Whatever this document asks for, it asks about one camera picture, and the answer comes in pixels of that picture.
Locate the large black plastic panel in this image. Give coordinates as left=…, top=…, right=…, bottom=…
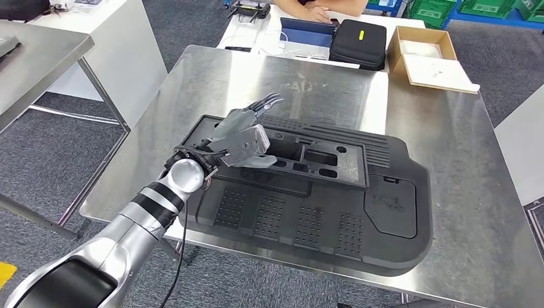
left=177, top=114, right=434, bottom=278

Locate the brown cardboard box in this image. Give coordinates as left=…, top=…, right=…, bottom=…
left=386, top=25, right=482, bottom=95

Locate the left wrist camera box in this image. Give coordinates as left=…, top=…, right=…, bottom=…
left=207, top=124, right=272, bottom=166

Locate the blue tablet case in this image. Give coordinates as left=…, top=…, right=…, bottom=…
left=279, top=17, right=339, bottom=48

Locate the black plastic plate bracket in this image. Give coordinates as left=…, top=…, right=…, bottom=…
left=211, top=126, right=370, bottom=191

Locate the person's right hand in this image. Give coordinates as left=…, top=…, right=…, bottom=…
left=305, top=6, right=334, bottom=24

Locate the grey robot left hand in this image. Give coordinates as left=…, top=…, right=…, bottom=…
left=211, top=92, right=285, bottom=169

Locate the black zip case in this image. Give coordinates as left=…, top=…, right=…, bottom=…
left=328, top=19, right=388, bottom=72

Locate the white cabinet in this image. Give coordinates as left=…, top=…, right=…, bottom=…
left=27, top=0, right=169, bottom=128
left=493, top=84, right=544, bottom=207

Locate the white flat sheet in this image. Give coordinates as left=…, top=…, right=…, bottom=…
left=401, top=53, right=481, bottom=92

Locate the person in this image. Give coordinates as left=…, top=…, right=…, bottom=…
left=274, top=0, right=370, bottom=24

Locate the white desk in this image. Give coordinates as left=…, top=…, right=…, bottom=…
left=216, top=3, right=427, bottom=73

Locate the white foam insert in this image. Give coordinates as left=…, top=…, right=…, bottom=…
left=399, top=39, right=444, bottom=60

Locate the stainless steel workbench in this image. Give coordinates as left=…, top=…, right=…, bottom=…
left=80, top=44, right=544, bottom=308

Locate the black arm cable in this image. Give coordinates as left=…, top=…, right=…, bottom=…
left=159, top=200, right=190, bottom=308

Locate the stainless steel table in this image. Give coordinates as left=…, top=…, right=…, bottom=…
left=0, top=20, right=132, bottom=241

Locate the green plastic crate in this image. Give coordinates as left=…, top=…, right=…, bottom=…
left=402, top=0, right=459, bottom=30
left=457, top=0, right=518, bottom=20
left=514, top=0, right=544, bottom=24

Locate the black remote controller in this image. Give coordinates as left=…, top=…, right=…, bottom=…
left=227, top=0, right=272, bottom=23

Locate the grey metal part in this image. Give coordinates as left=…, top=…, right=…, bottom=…
left=0, top=35, right=22, bottom=58

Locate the black bag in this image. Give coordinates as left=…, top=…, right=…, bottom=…
left=0, top=0, right=51, bottom=21

